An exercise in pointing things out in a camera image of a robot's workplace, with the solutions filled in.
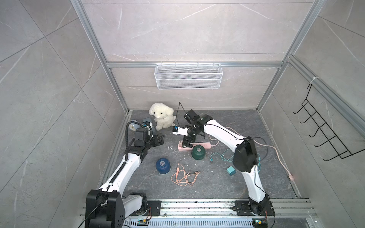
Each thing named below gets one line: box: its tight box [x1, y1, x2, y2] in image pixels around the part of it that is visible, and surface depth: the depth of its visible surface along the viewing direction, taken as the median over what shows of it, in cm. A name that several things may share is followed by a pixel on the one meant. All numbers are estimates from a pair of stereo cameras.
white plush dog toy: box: [148, 102, 177, 131], surface depth 97 cm
